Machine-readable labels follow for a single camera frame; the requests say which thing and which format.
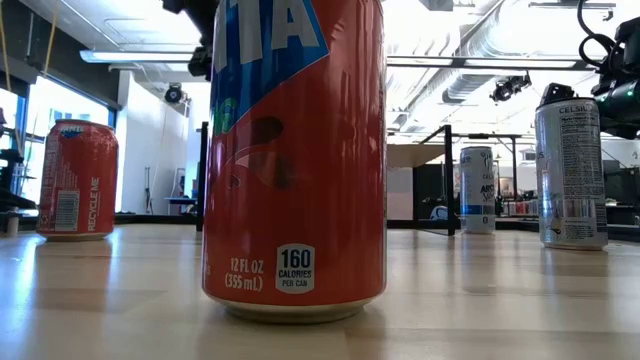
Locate red Fanta soda can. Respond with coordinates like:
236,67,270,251
201,0,389,325
36,118,120,243

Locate small blue-top desk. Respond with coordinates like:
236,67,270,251
164,196,200,217

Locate black partition panel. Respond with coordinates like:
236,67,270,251
418,163,447,221

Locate black computer monitor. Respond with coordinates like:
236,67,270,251
608,159,623,197

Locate round black ceiling camera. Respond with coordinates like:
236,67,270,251
163,82,185,105

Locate silver Celsius slim can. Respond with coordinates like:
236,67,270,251
458,145,497,235
534,97,610,252

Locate yellow hanging cable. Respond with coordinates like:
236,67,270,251
0,0,12,95

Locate black equipment stand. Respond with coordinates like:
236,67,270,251
0,148,40,236

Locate colourful small packages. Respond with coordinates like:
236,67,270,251
501,198,540,217

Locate long linear light bar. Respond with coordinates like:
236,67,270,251
387,54,594,71

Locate silver spiral ventilation duct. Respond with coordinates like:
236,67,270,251
442,27,506,105

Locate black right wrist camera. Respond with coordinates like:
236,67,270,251
613,17,640,57

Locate blue-framed window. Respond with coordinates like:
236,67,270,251
0,74,121,216

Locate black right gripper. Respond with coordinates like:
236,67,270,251
539,73,640,141

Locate white fluorescent ceiling light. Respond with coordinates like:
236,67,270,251
78,48,214,65

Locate black hanging spotlight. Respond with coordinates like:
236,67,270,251
489,72,533,104

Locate black right camera cable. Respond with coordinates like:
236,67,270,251
577,0,621,69

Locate yellow extension cable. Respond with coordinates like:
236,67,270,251
42,0,59,77

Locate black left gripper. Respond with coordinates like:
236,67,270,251
187,45,215,82

